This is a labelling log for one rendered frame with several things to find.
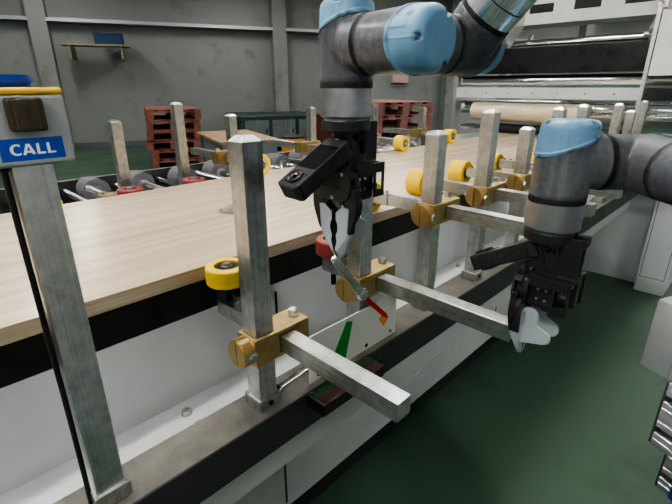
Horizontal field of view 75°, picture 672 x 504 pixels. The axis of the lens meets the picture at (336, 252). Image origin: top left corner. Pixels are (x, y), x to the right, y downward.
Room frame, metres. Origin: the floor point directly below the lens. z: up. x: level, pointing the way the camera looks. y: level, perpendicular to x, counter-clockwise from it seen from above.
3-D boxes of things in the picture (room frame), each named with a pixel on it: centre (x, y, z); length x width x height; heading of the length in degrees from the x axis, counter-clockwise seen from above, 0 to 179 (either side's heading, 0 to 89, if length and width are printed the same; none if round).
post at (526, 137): (1.35, -0.57, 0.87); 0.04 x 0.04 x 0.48; 46
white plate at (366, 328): (0.77, -0.04, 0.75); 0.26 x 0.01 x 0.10; 136
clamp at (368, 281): (0.83, -0.06, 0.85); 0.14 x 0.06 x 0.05; 136
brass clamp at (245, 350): (0.65, 0.11, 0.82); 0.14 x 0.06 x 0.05; 136
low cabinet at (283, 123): (9.66, 1.35, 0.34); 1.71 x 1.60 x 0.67; 111
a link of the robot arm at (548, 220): (0.61, -0.31, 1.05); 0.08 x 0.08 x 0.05
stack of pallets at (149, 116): (7.56, 2.73, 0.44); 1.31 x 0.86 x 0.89; 22
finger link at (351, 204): (0.64, -0.02, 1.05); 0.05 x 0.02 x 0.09; 46
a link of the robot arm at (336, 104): (0.67, -0.01, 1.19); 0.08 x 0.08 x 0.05
